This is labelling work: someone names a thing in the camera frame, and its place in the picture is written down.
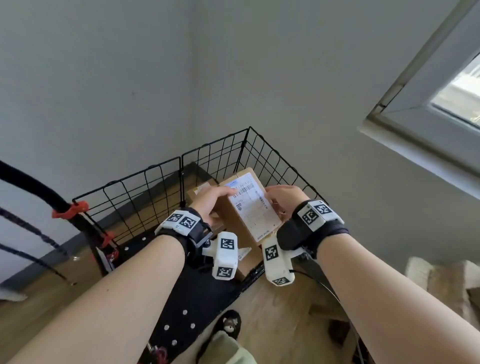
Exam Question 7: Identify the person's left hand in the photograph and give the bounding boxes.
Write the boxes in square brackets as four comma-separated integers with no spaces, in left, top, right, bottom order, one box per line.
[189,184,238,228]

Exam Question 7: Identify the person's right hand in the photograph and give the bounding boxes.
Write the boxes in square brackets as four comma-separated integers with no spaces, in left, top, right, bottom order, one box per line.
[264,184,311,224]

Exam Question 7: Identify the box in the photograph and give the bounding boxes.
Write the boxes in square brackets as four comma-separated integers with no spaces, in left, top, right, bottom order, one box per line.
[215,167,283,248]
[186,178,228,235]
[233,245,263,283]

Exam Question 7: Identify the black wire cart basket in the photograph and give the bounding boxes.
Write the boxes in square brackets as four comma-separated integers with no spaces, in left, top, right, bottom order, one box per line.
[0,126,327,364]

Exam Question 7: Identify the person's right forearm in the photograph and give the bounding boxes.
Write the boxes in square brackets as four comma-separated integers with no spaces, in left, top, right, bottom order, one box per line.
[316,232,480,364]

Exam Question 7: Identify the person's left forearm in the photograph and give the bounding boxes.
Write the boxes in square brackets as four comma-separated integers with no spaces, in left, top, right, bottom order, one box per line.
[7,234,185,364]

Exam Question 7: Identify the person's black shoe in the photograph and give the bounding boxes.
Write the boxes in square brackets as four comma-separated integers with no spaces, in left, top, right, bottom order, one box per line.
[211,309,243,342]

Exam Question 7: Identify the person's pale green garment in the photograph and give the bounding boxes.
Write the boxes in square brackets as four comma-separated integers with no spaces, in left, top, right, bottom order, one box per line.
[196,329,258,364]

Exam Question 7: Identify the black wrist strap white markers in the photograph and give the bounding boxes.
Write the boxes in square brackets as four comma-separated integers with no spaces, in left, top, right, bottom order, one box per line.
[154,207,214,263]
[276,199,350,260]

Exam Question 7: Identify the white wrist camera with markers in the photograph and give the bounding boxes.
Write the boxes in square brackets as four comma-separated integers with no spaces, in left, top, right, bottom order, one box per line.
[261,236,305,288]
[202,231,239,281]

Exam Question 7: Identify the thin black camera cable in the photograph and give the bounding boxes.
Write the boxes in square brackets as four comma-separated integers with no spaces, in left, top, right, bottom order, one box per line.
[290,269,367,364]

